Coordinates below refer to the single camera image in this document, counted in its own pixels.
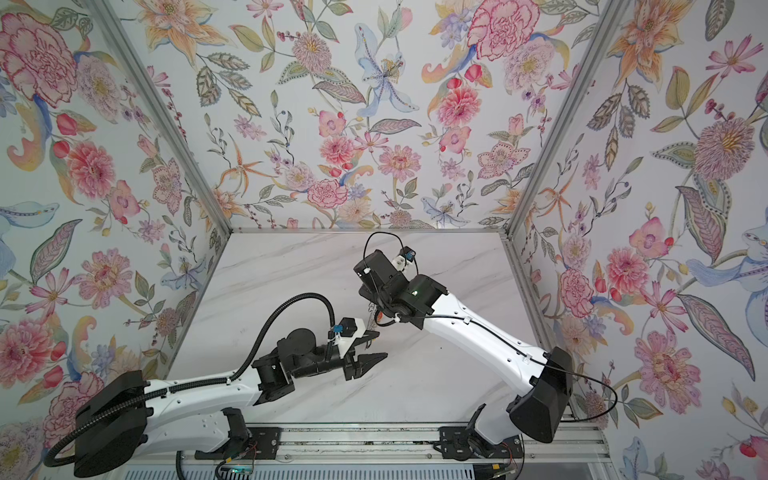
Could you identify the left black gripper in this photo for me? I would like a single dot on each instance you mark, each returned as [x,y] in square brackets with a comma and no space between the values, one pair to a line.
[355,370]

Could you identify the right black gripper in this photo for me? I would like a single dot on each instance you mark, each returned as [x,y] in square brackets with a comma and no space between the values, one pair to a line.
[365,293]

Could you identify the round steel key organizer disc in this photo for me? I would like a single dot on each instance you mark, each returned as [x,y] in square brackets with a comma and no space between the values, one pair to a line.
[376,319]

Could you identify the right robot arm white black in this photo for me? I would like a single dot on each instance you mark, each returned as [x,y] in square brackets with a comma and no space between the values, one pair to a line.
[541,381]

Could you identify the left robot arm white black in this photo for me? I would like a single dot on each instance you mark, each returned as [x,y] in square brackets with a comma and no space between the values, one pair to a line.
[133,416]

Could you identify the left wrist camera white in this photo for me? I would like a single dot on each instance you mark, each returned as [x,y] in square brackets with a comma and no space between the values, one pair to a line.
[346,333]

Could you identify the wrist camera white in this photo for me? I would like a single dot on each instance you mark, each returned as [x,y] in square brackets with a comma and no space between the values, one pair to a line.
[405,257]
[346,333]

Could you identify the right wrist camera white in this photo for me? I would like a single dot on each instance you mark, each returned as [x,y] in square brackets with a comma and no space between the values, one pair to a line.
[405,257]

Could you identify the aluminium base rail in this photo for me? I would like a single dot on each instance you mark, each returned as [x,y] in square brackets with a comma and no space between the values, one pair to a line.
[401,442]

